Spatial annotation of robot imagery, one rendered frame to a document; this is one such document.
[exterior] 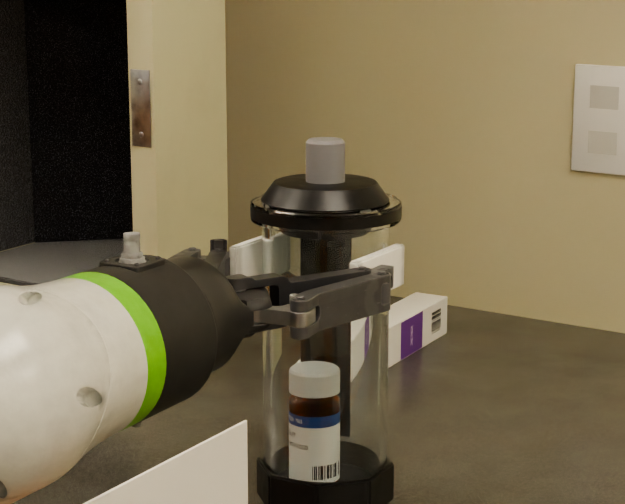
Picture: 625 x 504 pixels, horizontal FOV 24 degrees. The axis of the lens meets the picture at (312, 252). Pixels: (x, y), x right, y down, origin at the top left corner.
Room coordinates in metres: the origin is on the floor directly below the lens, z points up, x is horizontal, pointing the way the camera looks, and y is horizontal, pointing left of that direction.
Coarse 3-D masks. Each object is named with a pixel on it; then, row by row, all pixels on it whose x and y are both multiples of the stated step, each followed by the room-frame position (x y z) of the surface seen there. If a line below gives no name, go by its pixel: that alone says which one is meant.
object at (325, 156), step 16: (320, 144) 1.01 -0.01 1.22; (336, 144) 1.01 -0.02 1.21; (320, 160) 1.01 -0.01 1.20; (336, 160) 1.01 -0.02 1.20; (288, 176) 1.04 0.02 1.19; (304, 176) 1.04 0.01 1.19; (320, 176) 1.01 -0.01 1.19; (336, 176) 1.01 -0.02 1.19; (352, 176) 1.04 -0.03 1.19; (272, 192) 1.01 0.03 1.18; (288, 192) 0.99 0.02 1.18; (304, 192) 0.99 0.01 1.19; (320, 192) 0.98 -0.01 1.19; (336, 192) 0.98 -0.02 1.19; (352, 192) 0.99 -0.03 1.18; (368, 192) 1.00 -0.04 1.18; (384, 192) 1.02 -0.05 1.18; (288, 208) 0.98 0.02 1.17; (304, 208) 0.98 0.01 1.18; (320, 208) 0.98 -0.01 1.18; (336, 208) 0.98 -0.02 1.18; (352, 208) 0.98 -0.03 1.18; (368, 208) 0.99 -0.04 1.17
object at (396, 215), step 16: (400, 208) 1.01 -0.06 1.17; (272, 224) 0.98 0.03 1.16; (288, 224) 0.97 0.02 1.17; (304, 224) 0.97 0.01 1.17; (320, 224) 0.97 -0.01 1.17; (336, 224) 0.97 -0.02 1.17; (352, 224) 0.97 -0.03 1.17; (368, 224) 0.98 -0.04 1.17; (384, 224) 0.99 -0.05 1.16; (272, 480) 0.99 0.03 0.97; (288, 480) 0.98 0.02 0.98; (352, 480) 0.98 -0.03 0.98; (368, 480) 0.98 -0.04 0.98; (384, 480) 1.00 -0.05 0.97; (272, 496) 0.99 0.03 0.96; (288, 496) 0.98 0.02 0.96; (304, 496) 0.97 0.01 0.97; (320, 496) 0.97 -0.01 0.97; (336, 496) 0.97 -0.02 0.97; (352, 496) 0.97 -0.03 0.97; (368, 496) 0.98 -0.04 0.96; (384, 496) 1.00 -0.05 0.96
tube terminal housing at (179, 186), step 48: (144, 0) 1.31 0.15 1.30; (192, 0) 1.36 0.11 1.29; (144, 48) 1.31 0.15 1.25; (192, 48) 1.36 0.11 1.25; (192, 96) 1.35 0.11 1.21; (192, 144) 1.35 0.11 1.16; (144, 192) 1.31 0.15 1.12; (192, 192) 1.35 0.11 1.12; (144, 240) 1.32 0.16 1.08; (192, 240) 1.35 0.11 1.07
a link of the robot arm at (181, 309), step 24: (120, 264) 0.81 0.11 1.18; (144, 264) 0.81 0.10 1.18; (168, 264) 0.82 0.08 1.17; (144, 288) 0.79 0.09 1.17; (168, 288) 0.80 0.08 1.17; (192, 288) 0.81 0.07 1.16; (168, 312) 0.78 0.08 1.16; (192, 312) 0.80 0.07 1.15; (168, 336) 0.77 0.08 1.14; (192, 336) 0.79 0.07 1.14; (216, 336) 0.81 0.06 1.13; (168, 360) 0.77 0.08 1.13; (192, 360) 0.79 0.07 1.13; (168, 384) 0.77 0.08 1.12; (192, 384) 0.80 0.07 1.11
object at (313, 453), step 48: (288, 240) 0.98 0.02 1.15; (336, 240) 0.98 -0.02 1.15; (384, 240) 1.00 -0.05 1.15; (288, 336) 0.98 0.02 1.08; (336, 336) 0.98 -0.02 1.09; (384, 336) 1.00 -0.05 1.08; (288, 384) 0.98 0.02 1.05; (336, 384) 0.98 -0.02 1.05; (384, 384) 1.00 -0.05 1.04; (288, 432) 0.98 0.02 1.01; (336, 432) 0.97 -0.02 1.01; (384, 432) 1.00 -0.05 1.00; (336, 480) 0.97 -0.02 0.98
